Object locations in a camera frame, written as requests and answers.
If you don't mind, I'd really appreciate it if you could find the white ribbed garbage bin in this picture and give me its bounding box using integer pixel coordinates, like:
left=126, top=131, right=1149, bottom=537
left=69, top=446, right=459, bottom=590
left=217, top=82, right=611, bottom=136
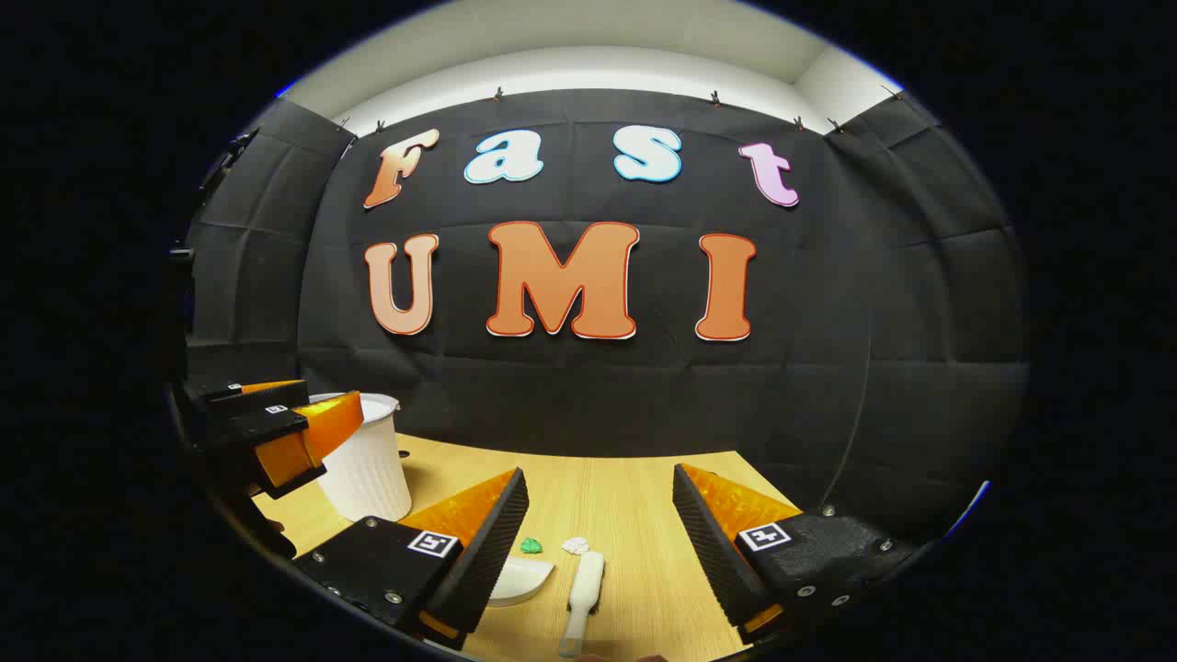
left=309, top=393, right=413, bottom=524

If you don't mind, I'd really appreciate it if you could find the small white dustpan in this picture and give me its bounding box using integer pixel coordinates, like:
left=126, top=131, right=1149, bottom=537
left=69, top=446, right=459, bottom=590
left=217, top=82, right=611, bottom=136
left=486, top=555, right=556, bottom=609

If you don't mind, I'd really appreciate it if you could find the small white broom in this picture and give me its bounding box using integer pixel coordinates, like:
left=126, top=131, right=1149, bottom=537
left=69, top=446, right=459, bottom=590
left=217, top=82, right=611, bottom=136
left=557, top=550, right=607, bottom=658

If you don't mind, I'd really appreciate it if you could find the wooden desktop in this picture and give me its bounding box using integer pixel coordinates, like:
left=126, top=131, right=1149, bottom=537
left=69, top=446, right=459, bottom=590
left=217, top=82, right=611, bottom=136
left=250, top=432, right=806, bottom=662

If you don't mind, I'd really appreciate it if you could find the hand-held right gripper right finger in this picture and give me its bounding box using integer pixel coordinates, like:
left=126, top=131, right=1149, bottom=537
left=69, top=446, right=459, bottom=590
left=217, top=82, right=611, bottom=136
left=672, top=462, right=922, bottom=646

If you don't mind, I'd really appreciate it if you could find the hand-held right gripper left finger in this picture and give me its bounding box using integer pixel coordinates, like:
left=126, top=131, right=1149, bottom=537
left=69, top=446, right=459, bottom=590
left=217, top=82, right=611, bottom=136
left=294, top=466, right=531, bottom=646

